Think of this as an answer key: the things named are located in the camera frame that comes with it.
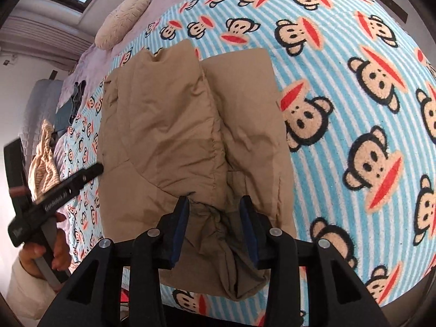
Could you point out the person's left forearm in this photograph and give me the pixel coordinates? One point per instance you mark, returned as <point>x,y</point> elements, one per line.
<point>27,293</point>

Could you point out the monkey print striped blanket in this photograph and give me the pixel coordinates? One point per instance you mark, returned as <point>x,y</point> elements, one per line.
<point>340,75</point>

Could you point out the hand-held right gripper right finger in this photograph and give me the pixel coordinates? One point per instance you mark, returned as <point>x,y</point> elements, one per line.
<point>250,231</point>

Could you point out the grey quilted headboard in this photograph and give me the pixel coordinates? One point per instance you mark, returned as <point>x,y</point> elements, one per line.
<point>37,109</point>

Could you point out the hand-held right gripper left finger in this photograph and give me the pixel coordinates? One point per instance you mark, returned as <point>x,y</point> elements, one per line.
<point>180,231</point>

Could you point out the tan padded jacket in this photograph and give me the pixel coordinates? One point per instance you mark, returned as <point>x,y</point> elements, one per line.
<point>163,126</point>

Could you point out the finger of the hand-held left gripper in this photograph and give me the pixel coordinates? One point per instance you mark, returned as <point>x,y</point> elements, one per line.
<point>88,175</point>

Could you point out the white ribbed wall unit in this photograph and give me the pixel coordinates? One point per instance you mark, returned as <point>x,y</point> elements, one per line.
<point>41,41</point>

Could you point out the person's left hand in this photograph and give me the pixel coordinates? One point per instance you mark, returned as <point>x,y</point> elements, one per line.
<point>59,248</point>

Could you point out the yellow striped garment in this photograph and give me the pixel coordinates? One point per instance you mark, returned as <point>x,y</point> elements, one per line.
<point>42,163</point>

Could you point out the black garment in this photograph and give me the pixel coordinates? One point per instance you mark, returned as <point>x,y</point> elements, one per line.
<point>79,95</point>

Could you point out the beige knitted pillow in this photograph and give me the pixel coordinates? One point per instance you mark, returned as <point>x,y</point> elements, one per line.
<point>119,20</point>

